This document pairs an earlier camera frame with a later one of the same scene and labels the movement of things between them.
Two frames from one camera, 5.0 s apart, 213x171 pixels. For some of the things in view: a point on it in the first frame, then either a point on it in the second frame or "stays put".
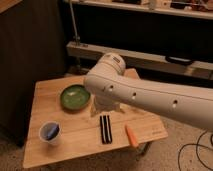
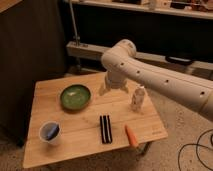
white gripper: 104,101 to 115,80
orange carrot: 131,136 stays put
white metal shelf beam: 143,62 stays put
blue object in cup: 53,132 stays put
